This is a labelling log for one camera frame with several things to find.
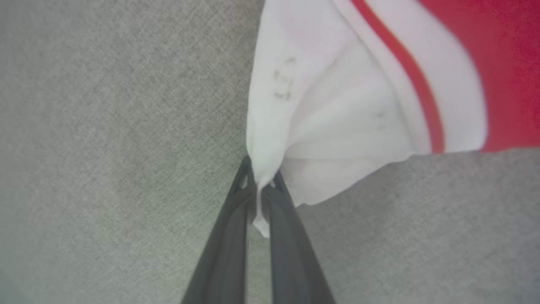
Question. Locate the red and white shirt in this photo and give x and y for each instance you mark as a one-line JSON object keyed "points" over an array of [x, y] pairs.
{"points": [[337, 105]]}

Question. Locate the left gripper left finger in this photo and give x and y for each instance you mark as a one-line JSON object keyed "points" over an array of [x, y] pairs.
{"points": [[223, 261]]}

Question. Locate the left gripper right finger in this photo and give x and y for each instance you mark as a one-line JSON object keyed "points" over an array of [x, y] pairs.
{"points": [[295, 270]]}

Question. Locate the grey fabric sofa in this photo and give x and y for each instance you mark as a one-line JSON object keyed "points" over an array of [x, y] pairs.
{"points": [[105, 126]]}

